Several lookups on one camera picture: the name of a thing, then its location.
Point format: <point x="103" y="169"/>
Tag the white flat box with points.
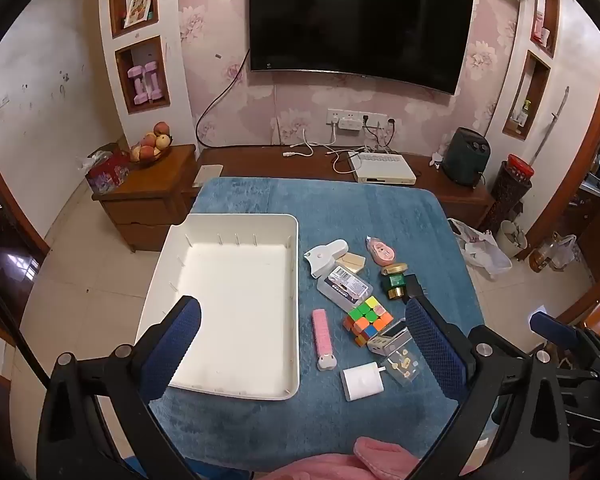
<point x="207" y="175"/>

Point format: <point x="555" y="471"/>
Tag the long wooden television bench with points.
<point x="445" y="182"/>

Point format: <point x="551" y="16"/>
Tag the beige rectangular box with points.
<point x="354" y="261"/>

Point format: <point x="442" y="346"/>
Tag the round gold tin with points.
<point x="395" y="269"/>

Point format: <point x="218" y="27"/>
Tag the red purple tissue box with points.
<point x="107" y="175"/>

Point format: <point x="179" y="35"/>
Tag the white set-top box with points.
<point x="385" y="170"/>

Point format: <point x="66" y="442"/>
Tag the white wall socket strip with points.
<point x="347" y="119"/>

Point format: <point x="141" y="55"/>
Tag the pink correction tape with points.
<point x="382" y="254"/>

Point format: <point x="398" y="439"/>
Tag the blue fluffy blanket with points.
<point x="260" y="200"/>

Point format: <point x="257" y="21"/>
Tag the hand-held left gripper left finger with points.
<point x="180" y="342"/>

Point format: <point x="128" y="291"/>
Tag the white plastic storage bin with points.
<point x="230" y="300"/>

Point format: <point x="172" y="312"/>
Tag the green bottle with gold cap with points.
<point x="394" y="285"/>

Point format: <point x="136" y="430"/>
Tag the small white device box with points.
<point x="387" y="342"/>

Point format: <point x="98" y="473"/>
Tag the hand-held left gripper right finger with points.
<point x="435" y="352"/>

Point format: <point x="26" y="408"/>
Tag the picture book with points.
<point x="137" y="7"/>

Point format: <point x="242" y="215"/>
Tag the dark green heater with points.
<point x="464" y="157"/>

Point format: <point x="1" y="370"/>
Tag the bowl of peaches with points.
<point x="150" y="147"/>

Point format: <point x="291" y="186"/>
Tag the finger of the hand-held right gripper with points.
<point x="546" y="322"/>

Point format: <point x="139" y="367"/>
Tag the white bucket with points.
<point x="511" y="240"/>

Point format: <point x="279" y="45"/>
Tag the wooden side cabinet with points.
<point x="145" y="200"/>

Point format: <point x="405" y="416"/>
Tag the pink dumbbell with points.
<point x="152" y="80"/>
<point x="137" y="85"/>

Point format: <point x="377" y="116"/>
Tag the black wall television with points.
<point x="355" y="20"/>

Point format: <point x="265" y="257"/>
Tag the white tape dispenser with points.
<point x="325" y="257"/>

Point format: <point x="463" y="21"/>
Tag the white plastic bag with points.
<point x="480" y="250"/>

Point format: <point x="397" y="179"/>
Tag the colourful puzzle cube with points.
<point x="367" y="320"/>

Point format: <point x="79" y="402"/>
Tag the clear plastic bag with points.
<point x="555" y="252"/>

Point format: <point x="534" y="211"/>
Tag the clear labelled plastic box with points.
<point x="345" y="285"/>

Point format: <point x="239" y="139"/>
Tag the white charger plug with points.
<point x="361" y="382"/>

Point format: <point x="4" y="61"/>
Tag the long grey stick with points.
<point x="550" y="127"/>

